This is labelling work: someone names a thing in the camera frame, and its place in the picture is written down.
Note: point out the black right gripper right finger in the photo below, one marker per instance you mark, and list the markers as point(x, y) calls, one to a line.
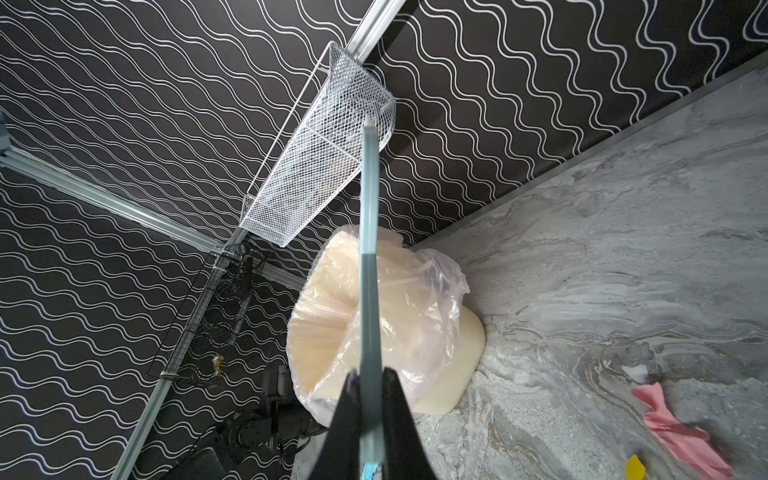
point(405, 457)

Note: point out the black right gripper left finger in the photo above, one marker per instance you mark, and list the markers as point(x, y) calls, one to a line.
point(339, 458)

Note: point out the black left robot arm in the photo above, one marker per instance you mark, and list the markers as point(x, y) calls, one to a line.
point(280, 425)

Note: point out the cream plastic waste bin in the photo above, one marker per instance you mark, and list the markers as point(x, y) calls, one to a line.
point(456, 366)

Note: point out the clear plastic bin liner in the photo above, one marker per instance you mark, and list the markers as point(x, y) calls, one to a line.
point(414, 312)

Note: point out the yellow paper scrap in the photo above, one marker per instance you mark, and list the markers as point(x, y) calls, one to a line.
point(634, 469)

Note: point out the pink paper scrap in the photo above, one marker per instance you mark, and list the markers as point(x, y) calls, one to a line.
point(690, 445)

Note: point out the aluminium corner frame post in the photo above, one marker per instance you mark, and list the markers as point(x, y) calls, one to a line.
point(149, 414)

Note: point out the white wire mesh basket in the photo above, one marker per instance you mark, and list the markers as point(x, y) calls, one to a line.
point(324, 152)

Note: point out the aluminium left frame bar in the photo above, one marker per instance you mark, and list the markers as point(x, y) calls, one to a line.
point(30, 166)

